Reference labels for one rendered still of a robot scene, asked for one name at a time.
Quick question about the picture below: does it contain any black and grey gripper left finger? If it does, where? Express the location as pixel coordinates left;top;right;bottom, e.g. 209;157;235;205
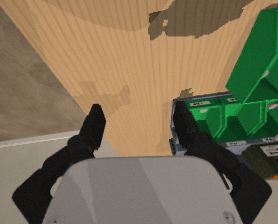
12;104;106;224

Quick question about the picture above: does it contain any grey metal shelf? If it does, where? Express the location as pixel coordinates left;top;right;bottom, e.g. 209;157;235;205
169;92;278;170

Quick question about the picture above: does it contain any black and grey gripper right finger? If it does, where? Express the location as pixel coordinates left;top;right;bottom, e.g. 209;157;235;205
172;101;272;224

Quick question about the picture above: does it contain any green bin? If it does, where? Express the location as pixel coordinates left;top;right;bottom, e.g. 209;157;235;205
213;96;262;143
225;7;278;105
243;100;278;140
185;98;222;139

